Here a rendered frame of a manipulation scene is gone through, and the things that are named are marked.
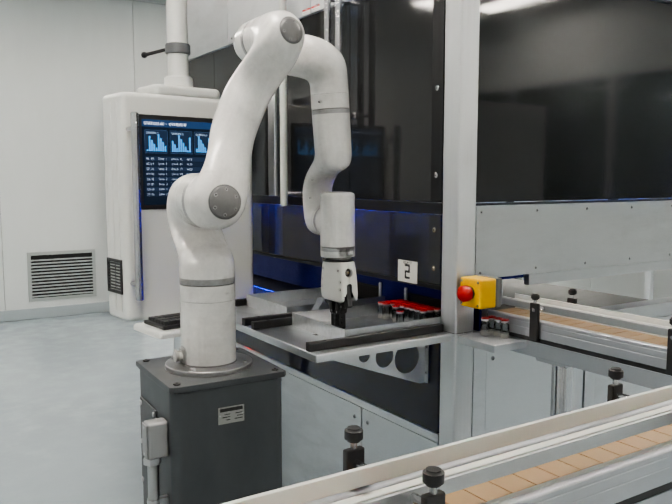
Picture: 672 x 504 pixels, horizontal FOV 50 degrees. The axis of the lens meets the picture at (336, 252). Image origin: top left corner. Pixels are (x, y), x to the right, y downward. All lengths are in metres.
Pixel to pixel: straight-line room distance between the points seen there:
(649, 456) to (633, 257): 1.41
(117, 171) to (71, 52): 4.76
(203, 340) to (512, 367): 0.87
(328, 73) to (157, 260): 1.05
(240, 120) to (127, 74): 5.73
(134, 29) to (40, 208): 1.91
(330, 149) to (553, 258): 0.74
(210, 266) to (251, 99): 0.37
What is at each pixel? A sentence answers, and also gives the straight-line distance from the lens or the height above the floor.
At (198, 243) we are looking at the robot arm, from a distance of 1.57.
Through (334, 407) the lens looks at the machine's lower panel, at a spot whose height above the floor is 0.54.
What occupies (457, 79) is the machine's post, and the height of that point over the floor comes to 1.51.
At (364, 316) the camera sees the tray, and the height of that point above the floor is 0.88.
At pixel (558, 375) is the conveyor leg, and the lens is 1.82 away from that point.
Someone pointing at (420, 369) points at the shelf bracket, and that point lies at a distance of 1.93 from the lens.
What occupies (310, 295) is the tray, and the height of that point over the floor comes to 0.89.
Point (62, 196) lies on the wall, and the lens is 7.04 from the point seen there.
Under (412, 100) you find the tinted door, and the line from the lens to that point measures 1.95.
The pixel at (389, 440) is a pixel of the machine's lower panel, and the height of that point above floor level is 0.52.
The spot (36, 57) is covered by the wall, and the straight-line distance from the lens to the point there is 7.08.
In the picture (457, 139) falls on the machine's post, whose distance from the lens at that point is 1.80.
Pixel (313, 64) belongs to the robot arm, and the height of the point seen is 1.53.
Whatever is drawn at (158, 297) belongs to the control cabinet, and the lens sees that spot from 2.48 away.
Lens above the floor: 1.27
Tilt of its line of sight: 6 degrees down
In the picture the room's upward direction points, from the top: straight up
